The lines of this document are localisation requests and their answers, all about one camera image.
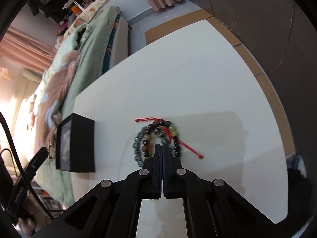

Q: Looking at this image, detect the blue grey bead bracelet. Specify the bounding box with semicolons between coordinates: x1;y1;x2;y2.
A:
133;126;172;168

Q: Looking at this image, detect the green black bead bracelet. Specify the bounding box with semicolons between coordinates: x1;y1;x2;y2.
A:
141;120;182;159

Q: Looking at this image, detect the red string bracelet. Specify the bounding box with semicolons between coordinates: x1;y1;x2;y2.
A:
134;117;204;160

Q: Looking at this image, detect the black square jewelry box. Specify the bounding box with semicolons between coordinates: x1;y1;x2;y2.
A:
55;113;95;173

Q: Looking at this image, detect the left human hand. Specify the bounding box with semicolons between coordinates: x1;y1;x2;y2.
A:
18;196;51;237

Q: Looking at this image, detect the white bedside table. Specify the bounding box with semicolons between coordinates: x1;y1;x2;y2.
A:
70;19;289;225

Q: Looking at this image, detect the pink duck blanket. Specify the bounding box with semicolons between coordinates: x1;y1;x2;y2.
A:
33;51;81;153

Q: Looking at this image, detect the flattened cardboard sheet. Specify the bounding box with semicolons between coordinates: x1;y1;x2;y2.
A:
145;9;295;157

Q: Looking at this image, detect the green bed sheet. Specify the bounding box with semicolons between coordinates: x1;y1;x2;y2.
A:
32;6;122;207

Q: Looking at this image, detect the light green pillow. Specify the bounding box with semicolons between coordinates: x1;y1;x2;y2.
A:
41;23;91;85

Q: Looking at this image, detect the pink curtain left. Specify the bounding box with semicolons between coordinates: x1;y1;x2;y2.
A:
1;27;56;74

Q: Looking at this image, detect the black cable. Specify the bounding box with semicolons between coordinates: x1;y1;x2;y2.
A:
0;111;55;220

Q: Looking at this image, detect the white bed frame side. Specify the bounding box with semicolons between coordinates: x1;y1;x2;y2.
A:
109;17;128;69

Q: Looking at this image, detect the dark wood wall panel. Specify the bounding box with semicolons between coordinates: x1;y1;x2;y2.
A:
190;0;316;156

